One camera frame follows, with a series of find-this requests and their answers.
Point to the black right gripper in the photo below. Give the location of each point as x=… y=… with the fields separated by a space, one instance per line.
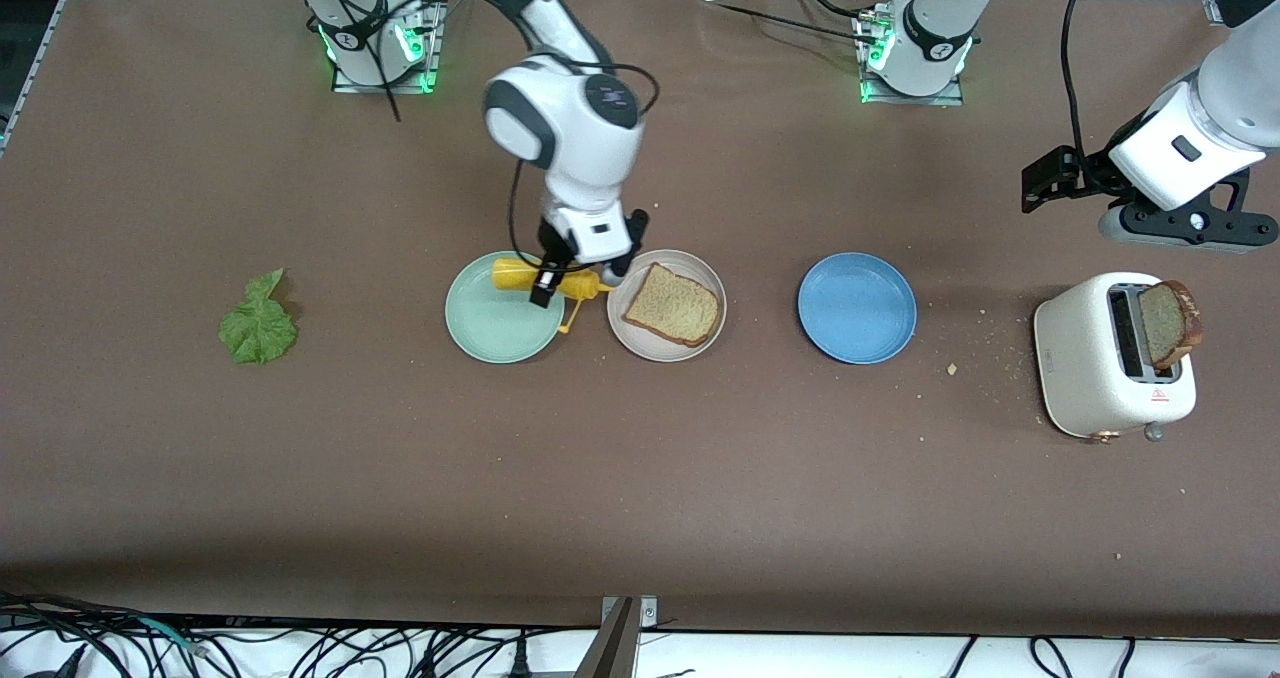
x=553 y=254

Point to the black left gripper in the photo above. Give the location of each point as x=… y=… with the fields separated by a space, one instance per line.
x=1086 y=172

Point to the yellow mustard squeeze bottle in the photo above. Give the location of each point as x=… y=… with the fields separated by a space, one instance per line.
x=515 y=275

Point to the toasted brown bread slice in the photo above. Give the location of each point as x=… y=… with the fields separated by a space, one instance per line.
x=1165 y=323
x=675 y=308

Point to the green lettuce leaf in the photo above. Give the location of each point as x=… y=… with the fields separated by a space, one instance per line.
x=258 y=328

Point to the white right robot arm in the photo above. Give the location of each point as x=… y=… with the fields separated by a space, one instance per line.
x=580 y=148

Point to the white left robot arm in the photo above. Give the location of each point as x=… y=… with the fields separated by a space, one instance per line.
x=1235 y=98

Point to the mint green plate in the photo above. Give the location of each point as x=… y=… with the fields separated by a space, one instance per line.
x=490 y=328

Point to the beige plate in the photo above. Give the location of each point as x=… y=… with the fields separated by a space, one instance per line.
x=700 y=266

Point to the blue plate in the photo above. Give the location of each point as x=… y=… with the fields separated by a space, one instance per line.
x=857 y=308

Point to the white toaster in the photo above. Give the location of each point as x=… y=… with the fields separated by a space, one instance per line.
x=1080 y=358

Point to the grey metal bar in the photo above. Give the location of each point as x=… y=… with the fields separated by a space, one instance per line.
x=610 y=648

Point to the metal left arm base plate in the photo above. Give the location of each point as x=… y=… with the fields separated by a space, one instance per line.
x=940 y=100

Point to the silver corner bracket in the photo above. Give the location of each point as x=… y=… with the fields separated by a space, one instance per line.
x=645 y=613

